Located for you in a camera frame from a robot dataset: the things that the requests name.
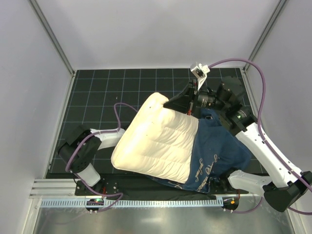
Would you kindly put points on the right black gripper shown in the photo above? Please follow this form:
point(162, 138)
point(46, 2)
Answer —
point(189, 98)

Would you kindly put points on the cream white pillow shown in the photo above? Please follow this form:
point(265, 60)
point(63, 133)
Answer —
point(158, 142)

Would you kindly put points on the dark blue embroidered pillowcase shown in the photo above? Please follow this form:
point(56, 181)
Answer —
point(215, 151)

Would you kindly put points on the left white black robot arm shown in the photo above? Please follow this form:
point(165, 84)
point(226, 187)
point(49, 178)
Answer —
point(80, 147)

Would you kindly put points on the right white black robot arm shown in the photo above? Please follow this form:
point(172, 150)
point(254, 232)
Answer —
point(285, 182)

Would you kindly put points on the black grid mat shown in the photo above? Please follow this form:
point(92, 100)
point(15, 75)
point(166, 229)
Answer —
point(94, 93)

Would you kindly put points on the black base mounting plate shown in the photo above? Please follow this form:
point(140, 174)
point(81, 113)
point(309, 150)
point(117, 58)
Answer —
point(140, 187)

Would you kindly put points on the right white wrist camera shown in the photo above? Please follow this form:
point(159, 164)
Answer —
point(200, 71)

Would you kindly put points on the right aluminium corner post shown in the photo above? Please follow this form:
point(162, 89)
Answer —
point(275, 15)

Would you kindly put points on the aluminium corner post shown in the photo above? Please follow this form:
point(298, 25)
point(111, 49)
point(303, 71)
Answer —
point(275, 15)
point(49, 31)

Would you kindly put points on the slotted cable duct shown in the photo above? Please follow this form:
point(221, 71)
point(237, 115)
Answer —
point(97, 203)

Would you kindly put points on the aluminium front rail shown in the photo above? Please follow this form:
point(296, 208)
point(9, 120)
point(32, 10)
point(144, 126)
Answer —
point(57, 188)

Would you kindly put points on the left aluminium corner post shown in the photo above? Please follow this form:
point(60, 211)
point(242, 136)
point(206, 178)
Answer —
point(49, 31)

